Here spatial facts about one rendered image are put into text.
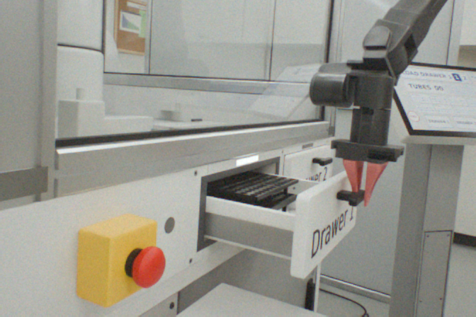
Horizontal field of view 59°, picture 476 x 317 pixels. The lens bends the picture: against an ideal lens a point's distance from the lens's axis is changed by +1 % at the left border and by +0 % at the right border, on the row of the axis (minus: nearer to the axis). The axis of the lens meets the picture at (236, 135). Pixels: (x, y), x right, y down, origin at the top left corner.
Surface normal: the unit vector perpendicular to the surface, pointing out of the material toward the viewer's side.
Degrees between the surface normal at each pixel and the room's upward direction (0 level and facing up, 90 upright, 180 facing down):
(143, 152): 90
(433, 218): 90
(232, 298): 0
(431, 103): 50
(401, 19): 62
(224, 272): 90
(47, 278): 90
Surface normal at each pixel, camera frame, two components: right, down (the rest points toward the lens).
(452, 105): 0.28, -0.55
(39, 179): 0.87, 0.11
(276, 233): -0.48, 0.06
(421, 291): 0.31, 0.12
